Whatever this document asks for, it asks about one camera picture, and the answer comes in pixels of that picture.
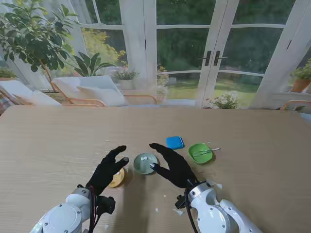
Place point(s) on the pale green ceramic bowl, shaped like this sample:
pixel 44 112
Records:
pixel 143 167

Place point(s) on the white flower bush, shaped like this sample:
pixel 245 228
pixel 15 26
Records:
pixel 224 102

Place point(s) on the blue pill box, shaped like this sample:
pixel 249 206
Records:
pixel 175 142

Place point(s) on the white lounge chair wooden frame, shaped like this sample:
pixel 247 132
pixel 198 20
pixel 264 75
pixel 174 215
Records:
pixel 17 89
pixel 97 83

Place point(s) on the white french door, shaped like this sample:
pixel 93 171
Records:
pixel 182 48
pixel 252 48

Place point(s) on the metal tweezers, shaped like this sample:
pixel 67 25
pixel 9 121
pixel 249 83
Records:
pixel 206 151

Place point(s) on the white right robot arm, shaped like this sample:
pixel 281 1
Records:
pixel 209 208

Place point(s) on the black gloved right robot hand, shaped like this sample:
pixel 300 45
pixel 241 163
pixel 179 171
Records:
pixel 177 170

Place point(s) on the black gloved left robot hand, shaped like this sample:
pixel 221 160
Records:
pixel 104 170

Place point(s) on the terracotta potted plant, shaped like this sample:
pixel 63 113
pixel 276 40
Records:
pixel 301 82

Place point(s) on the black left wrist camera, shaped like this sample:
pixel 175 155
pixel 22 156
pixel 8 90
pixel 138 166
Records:
pixel 107 205

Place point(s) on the green plastic dish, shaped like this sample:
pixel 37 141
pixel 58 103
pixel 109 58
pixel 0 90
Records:
pixel 202 159

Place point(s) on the small potted green plant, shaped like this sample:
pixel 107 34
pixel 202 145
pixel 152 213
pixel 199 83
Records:
pixel 6 74

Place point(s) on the wooden armchair frame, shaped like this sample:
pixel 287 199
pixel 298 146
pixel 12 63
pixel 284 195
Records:
pixel 291 103

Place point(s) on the white cushion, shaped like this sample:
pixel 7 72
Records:
pixel 102 95

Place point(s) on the yellow flowering potted plant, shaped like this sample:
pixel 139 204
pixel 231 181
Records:
pixel 161 89

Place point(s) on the flowering plant in white pot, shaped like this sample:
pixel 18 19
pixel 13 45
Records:
pixel 126 80

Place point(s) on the broad-leaf green plant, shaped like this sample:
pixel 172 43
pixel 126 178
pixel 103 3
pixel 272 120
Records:
pixel 91 64

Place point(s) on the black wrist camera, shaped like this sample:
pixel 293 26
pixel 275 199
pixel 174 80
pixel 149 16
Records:
pixel 107 205
pixel 181 201

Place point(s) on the tall leafy potted tree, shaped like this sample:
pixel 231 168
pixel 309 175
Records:
pixel 31 38

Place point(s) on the yellow plastic dish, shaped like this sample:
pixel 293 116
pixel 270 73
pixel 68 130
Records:
pixel 117 180

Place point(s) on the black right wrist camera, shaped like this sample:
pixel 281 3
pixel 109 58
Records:
pixel 181 201

